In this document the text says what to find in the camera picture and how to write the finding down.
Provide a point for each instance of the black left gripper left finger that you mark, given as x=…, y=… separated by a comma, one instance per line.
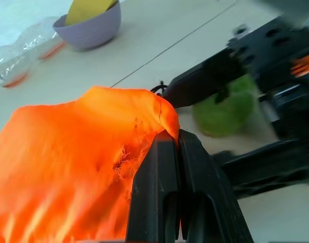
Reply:
x=154, y=192

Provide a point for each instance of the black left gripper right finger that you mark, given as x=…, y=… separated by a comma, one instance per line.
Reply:
x=210, y=202

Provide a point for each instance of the green round object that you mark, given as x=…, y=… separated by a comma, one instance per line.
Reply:
x=224, y=111

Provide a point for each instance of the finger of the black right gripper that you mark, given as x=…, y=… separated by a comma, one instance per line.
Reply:
x=266, y=169

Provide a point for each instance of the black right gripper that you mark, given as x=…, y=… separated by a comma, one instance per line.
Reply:
x=278, y=65

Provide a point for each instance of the lilac plastic bowl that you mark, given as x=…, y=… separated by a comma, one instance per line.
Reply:
x=91, y=27

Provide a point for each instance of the yellow smooth object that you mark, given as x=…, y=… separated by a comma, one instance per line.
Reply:
x=86, y=11

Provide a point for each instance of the clear plastic bag orange stripe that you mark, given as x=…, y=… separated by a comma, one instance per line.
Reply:
x=10, y=65
x=40, y=35

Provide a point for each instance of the orange fabric pouch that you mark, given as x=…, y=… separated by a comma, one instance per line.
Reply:
x=68, y=157

